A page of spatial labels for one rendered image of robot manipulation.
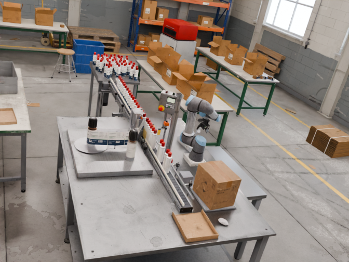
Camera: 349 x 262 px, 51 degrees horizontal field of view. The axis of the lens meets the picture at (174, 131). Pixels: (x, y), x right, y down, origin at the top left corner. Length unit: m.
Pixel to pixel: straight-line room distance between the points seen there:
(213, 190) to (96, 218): 0.93
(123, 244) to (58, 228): 1.44
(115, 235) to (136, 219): 0.24
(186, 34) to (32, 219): 6.08
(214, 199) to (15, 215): 2.11
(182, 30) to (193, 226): 6.46
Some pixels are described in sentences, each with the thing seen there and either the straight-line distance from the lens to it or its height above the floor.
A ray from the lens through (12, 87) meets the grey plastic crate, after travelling 4.79.
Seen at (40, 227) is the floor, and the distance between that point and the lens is 4.00.
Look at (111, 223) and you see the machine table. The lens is 2.80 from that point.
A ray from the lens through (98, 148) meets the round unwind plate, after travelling 3.54.
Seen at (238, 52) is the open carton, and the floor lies 1.06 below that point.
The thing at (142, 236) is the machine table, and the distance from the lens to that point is 2.73.
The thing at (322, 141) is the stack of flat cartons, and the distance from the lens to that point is 7.05.
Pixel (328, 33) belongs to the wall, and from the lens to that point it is 9.31.
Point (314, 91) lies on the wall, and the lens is 9.40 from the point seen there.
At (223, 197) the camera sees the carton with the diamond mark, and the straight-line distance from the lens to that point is 3.07.
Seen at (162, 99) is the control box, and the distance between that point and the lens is 3.47.
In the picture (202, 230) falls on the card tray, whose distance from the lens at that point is 2.89.
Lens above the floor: 2.65
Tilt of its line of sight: 25 degrees down
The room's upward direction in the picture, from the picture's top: 12 degrees clockwise
